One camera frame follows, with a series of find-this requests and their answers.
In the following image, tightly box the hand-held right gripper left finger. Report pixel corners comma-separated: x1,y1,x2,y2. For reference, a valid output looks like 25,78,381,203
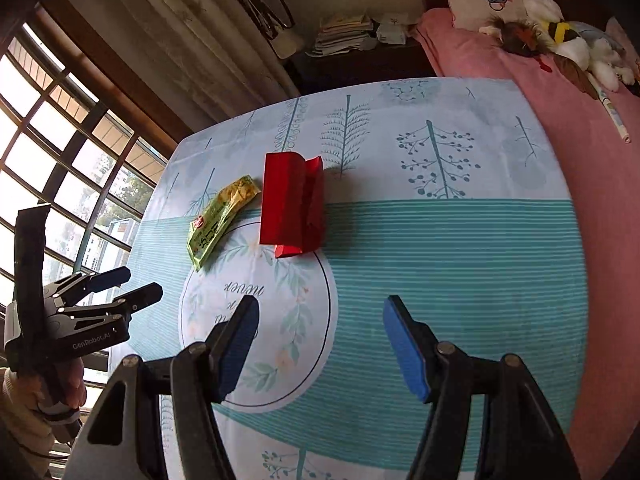
64,295,261,480

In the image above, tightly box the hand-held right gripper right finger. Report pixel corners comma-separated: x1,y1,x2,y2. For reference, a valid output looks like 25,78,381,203
383,295,581,480

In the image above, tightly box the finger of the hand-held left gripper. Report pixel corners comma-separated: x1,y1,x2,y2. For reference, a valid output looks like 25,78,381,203
42,266,132,306
50,282,164,321

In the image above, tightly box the green yellow snack wrapper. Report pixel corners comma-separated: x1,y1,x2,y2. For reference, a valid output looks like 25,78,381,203
186,174,262,272

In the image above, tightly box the red paper packet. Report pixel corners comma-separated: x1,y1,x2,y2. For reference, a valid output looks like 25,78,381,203
259,151,326,259

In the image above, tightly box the person's left forearm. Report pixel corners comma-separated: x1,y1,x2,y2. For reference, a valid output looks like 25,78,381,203
0,366,81,480

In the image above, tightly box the person's left hand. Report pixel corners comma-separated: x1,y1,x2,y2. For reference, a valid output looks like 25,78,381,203
35,357,87,418

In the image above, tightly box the leaf printed tablecloth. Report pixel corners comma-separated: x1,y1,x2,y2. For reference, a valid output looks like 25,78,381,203
125,77,587,480

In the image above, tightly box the brown framed grid window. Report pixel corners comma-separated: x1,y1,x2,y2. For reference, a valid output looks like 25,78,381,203
0,5,171,386

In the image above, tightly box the pink bedspread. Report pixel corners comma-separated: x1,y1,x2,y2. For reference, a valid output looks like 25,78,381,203
415,7,640,480

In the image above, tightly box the grey white curtain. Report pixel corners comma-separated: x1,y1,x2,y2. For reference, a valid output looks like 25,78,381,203
55,0,301,126

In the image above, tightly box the dark cabinet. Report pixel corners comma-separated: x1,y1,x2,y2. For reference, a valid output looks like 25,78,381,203
287,35,436,96

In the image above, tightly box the white marker pen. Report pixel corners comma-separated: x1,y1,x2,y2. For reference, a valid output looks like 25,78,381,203
597,87,633,145

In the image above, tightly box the stack of papers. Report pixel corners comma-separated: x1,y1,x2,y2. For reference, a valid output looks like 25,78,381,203
305,10,376,58

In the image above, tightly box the brown feathered plush toy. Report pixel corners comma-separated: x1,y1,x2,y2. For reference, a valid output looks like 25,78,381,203
480,16,556,56

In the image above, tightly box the yellow black bee plush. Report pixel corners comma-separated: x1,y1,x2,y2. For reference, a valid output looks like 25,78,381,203
537,20,591,68

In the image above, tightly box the white grey plush toy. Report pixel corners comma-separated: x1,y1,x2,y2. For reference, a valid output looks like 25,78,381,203
570,22,638,92

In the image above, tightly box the bag with black straps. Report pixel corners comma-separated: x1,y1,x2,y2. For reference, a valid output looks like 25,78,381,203
212,0,296,41

